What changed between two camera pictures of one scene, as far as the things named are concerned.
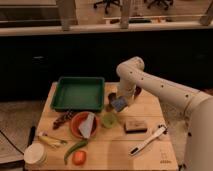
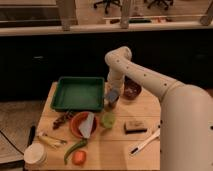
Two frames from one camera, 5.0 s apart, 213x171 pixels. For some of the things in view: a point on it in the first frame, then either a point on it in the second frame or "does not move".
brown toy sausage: [66, 117] does not move
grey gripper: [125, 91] -> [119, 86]
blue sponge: [119, 103] -> [113, 95]
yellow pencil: [52, 141] does not move
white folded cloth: [86, 126] does not move
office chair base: [108, 2] does not move
